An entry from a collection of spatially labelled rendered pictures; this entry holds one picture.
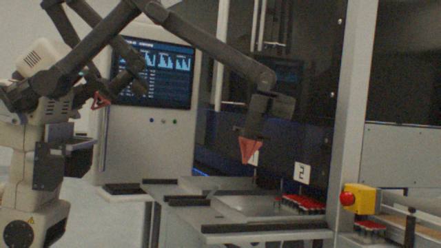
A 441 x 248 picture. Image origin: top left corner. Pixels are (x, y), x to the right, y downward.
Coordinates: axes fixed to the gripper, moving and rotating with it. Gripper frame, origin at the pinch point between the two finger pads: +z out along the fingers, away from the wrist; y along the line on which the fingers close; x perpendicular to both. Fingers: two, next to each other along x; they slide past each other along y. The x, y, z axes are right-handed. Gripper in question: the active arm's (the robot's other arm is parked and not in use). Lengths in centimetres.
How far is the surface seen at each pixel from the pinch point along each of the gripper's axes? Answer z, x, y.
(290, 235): 16.8, -11.4, 13.7
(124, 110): -4, 87, -17
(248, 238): 19.2, -11.3, 0.6
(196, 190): 16.3, 33.3, 2.4
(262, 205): 14.7, 18.1, 21.3
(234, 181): 13, 53, 28
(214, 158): 8, 95, 36
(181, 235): 54, 112, 36
